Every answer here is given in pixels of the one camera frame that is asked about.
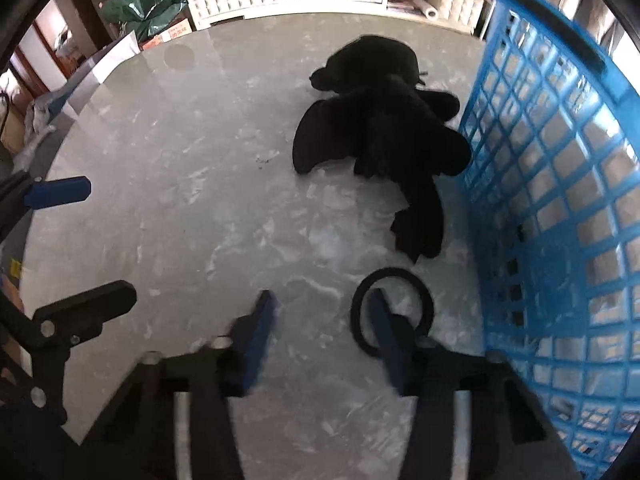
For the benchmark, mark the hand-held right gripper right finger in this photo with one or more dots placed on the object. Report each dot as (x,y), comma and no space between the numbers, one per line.
(382,327)

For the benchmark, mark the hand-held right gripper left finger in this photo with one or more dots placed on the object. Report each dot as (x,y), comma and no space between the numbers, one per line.
(257,332)

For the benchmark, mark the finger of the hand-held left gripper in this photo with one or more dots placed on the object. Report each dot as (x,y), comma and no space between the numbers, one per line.
(85,305)
(57,192)

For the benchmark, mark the black plush toy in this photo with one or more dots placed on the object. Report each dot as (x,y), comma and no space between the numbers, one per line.
(385,120)

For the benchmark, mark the blue plastic basket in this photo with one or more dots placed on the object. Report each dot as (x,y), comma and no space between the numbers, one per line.
(550,185)

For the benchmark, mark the cardboard box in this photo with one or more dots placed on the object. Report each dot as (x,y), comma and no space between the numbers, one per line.
(167,34)

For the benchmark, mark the green plastic bag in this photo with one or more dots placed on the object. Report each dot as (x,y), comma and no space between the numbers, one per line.
(145,7)

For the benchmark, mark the paper towel roll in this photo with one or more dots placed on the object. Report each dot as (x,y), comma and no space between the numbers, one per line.
(429,11)

